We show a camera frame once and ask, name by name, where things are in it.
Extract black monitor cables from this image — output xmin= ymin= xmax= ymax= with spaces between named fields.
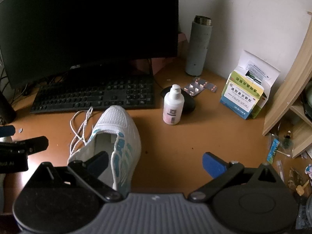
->
xmin=0 ymin=63 xmax=33 ymax=103

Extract white mesh sneaker shoe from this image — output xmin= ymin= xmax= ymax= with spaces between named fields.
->
xmin=67 ymin=105 xmax=142 ymax=198

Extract large silver pill blister pack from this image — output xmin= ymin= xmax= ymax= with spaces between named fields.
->
xmin=183 ymin=82 xmax=205 ymax=96

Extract dark round object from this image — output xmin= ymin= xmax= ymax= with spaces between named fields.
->
xmin=302 ymin=82 xmax=312 ymax=119

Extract small silver pill blister pack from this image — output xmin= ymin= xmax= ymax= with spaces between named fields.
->
xmin=192 ymin=77 xmax=218 ymax=92

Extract black computer mouse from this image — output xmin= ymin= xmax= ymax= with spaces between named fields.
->
xmin=160 ymin=86 xmax=197 ymax=114

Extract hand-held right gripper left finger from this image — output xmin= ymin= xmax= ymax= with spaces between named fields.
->
xmin=31 ymin=151 xmax=123 ymax=203

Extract black mouse cable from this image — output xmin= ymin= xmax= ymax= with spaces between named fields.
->
xmin=147 ymin=58 xmax=165 ymax=89

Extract black computer monitor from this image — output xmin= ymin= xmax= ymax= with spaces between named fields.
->
xmin=0 ymin=0 xmax=179 ymax=89

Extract yellow plastic piece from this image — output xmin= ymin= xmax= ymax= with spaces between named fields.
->
xmin=296 ymin=180 xmax=310 ymax=196

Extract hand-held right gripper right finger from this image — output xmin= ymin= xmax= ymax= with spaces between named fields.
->
xmin=188 ymin=152 xmax=284 ymax=203

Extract grey thermos bottle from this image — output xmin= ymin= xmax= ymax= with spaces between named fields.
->
xmin=185 ymin=15 xmax=212 ymax=76

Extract black thermos bottle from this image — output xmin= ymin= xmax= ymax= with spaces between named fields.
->
xmin=0 ymin=91 xmax=17 ymax=124

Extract small dark dropper bottle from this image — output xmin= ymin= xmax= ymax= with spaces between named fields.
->
xmin=283 ymin=130 xmax=293 ymax=149

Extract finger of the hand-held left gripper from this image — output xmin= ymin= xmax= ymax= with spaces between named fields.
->
xmin=0 ymin=136 xmax=49 ymax=155
xmin=0 ymin=125 xmax=15 ymax=136

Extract white shoelace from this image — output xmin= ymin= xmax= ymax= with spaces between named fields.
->
xmin=70 ymin=107 xmax=94 ymax=155

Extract black keyboard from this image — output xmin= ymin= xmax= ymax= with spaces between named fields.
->
xmin=30 ymin=74 xmax=156 ymax=114

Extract white pump bottle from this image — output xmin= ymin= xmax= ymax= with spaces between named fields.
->
xmin=163 ymin=84 xmax=183 ymax=125

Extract small blue packet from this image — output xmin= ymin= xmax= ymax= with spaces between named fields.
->
xmin=266 ymin=138 xmax=280 ymax=164

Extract pink box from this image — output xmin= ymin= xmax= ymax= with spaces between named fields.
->
xmin=152 ymin=32 xmax=188 ymax=75

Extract green blue medicine box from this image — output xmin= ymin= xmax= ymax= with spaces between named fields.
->
xmin=219 ymin=50 xmax=281 ymax=120

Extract wooden shelf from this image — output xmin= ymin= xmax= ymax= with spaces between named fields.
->
xmin=262 ymin=12 xmax=312 ymax=159

